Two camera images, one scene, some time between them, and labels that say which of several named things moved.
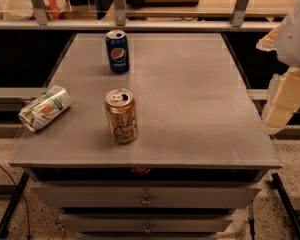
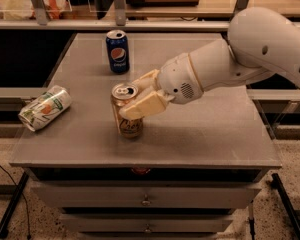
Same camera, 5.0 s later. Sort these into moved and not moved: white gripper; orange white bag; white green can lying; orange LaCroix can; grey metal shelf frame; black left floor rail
Moved: orange LaCroix can; white gripper
Not moved: white green can lying; black left floor rail; orange white bag; grey metal shelf frame
